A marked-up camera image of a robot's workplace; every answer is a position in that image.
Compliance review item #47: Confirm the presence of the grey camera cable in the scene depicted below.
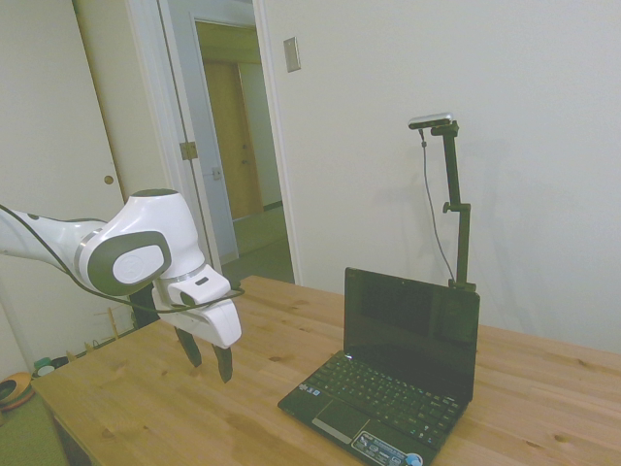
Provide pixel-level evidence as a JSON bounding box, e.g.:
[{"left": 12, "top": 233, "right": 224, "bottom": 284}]
[{"left": 417, "top": 128, "right": 460, "bottom": 283}]

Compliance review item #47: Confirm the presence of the wooden rack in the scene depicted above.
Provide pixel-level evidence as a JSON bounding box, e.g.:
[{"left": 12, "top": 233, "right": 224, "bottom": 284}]
[{"left": 65, "top": 305, "right": 135, "bottom": 363}]

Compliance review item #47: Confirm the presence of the orange bowl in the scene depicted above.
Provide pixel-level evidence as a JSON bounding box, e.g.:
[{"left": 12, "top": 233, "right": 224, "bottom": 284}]
[{"left": 0, "top": 371, "right": 36, "bottom": 414}]

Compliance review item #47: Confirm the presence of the white room door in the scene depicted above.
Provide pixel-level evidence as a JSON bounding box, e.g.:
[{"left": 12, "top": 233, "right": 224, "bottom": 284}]
[{"left": 191, "top": 17, "right": 240, "bottom": 267}]

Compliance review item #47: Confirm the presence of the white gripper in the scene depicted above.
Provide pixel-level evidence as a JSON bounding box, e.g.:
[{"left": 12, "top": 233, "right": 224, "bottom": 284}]
[{"left": 151, "top": 265, "right": 244, "bottom": 385}]

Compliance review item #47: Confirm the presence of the black Asus laptop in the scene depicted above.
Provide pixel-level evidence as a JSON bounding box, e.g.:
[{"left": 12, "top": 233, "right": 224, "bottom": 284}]
[{"left": 277, "top": 266, "right": 481, "bottom": 466}]

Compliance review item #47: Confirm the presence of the brown wooden hallway door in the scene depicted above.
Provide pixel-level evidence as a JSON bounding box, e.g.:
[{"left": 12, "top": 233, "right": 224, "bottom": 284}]
[{"left": 203, "top": 61, "right": 266, "bottom": 222}]

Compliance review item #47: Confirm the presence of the metal wall switch plate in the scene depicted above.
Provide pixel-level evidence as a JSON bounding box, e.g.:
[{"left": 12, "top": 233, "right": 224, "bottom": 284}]
[{"left": 282, "top": 36, "right": 302, "bottom": 74}]

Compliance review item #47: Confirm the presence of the black camera stand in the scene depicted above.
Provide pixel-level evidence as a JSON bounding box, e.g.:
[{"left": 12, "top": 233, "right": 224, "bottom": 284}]
[{"left": 429, "top": 120, "right": 479, "bottom": 292}]

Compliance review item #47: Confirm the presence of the grey exterior camera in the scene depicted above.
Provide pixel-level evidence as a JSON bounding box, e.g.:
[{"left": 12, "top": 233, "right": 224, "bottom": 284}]
[{"left": 408, "top": 112, "right": 457, "bottom": 131}]

